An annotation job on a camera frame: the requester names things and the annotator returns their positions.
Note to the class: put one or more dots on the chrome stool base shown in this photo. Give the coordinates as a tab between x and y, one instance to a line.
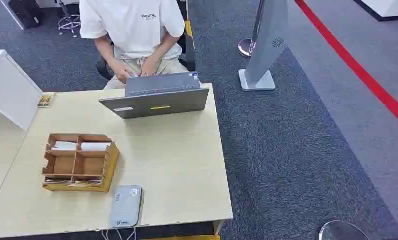
68	21

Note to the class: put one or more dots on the wooden card box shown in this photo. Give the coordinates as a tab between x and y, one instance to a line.
81	165

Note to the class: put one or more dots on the black office chair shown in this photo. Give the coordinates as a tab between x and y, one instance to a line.
189	49

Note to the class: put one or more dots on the pale wooden desk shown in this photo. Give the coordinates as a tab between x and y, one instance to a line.
172	165

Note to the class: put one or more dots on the chrome stanchion post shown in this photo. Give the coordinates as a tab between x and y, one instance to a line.
250	39

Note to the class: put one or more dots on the white platform with dark edge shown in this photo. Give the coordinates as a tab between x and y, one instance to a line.
386	8

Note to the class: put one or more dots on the person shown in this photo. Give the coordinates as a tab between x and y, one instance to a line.
135	30

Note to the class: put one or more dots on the black bag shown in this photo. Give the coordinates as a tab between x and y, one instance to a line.
25	12

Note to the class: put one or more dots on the grey kiosk stand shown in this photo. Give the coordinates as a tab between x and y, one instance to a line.
265	46

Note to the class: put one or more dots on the small yellow patterned packet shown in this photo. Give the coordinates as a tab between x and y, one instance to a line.
46	99

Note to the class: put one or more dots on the round chrome base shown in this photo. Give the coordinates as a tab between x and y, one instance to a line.
343	231

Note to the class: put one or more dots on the white partition panel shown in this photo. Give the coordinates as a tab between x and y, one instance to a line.
9	89

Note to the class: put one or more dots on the grey laptop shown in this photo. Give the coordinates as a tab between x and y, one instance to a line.
159	99

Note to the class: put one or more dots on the red floor tape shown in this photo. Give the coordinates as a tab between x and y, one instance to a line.
354	64

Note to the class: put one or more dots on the white card stack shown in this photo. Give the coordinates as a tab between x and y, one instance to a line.
64	145
95	146

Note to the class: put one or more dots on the grey card reader device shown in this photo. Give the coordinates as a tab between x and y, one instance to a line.
125	206

